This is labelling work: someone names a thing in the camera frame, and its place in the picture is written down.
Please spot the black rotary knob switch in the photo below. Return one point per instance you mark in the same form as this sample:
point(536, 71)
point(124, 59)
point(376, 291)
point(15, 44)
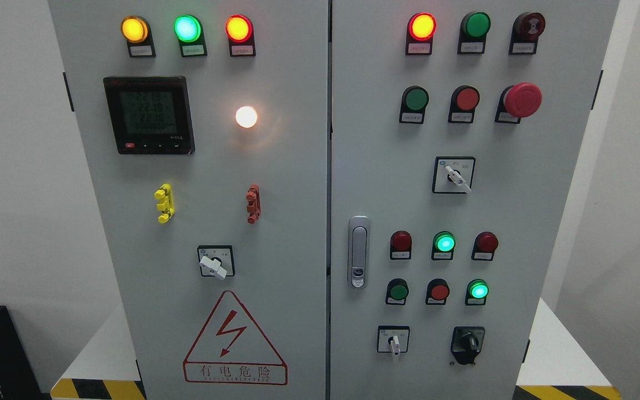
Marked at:
point(467, 343)

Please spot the grey electrical cabinet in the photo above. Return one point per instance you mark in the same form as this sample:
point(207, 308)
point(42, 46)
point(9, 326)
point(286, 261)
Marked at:
point(327, 83)

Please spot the red terminal block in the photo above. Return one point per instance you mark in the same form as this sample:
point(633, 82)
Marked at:
point(253, 204)

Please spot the dark red indicator light left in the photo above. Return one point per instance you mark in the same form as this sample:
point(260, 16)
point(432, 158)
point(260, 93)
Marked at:
point(400, 246)

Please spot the white glowing lamp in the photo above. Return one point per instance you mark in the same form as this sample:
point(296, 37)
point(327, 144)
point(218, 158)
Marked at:
point(246, 116)

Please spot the green push button lower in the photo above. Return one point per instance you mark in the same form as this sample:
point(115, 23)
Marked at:
point(396, 292)

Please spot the green push button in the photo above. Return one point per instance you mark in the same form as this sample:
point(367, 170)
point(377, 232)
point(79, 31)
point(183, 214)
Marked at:
point(413, 104)
point(396, 292)

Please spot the green lit indicator light middle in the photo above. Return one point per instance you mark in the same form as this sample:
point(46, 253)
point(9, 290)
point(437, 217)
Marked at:
point(443, 246)

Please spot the green lit indicator light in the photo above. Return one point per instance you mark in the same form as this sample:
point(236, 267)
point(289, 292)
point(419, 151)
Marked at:
point(190, 35)
point(443, 246)

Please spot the green push button upper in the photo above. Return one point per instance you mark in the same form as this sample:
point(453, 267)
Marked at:
point(413, 104)

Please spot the red push button lower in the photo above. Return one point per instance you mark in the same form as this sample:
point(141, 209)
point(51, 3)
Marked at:
point(437, 292)

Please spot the red push button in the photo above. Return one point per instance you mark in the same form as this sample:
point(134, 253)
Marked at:
point(464, 102)
point(437, 292)

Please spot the yellow terminal block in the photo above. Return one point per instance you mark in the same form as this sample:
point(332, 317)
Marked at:
point(165, 203)

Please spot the red electrical warning sticker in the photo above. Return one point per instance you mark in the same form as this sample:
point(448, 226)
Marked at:
point(231, 348)

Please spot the red push button upper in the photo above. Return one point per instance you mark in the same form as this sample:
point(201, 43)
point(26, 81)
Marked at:
point(464, 102)

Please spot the green illuminated button lower right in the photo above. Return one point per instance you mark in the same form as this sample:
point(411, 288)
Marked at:
point(476, 293)

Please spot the red ringed indicator light left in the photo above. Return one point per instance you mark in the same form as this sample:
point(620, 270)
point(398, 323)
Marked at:
point(240, 32)

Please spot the red ringed indicator light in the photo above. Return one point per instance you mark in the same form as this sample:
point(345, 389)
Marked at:
point(240, 32)
point(420, 31)

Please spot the black digital power meter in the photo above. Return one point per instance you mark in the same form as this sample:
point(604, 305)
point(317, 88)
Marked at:
point(150, 115)

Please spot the red ringed indicator light right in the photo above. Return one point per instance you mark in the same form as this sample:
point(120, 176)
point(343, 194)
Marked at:
point(420, 31)

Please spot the red emergency stop button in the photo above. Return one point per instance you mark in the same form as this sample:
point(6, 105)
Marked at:
point(518, 101)

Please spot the green unlit indicator light top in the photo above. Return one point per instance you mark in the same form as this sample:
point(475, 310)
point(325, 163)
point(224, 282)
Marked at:
point(473, 33)

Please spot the yellow indicator light top left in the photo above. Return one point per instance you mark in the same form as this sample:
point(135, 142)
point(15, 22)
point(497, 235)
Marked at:
point(138, 36)

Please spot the dark red buzzer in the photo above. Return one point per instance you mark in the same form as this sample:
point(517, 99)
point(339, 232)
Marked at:
point(527, 29)

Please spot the silver door handle lock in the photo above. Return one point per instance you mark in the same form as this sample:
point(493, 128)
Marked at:
point(358, 241)

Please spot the white selector switch left door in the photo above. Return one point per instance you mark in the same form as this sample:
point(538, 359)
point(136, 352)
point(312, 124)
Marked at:
point(216, 261)

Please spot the white selector switch upper right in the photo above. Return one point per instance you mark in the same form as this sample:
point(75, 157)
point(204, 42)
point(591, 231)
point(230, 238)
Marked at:
point(453, 174)

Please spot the white selector switch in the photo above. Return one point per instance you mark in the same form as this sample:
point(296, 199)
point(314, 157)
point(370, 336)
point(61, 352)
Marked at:
point(453, 174)
point(393, 340)

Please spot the white selector switch lower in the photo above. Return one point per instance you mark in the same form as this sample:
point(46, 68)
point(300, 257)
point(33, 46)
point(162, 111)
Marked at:
point(393, 340)

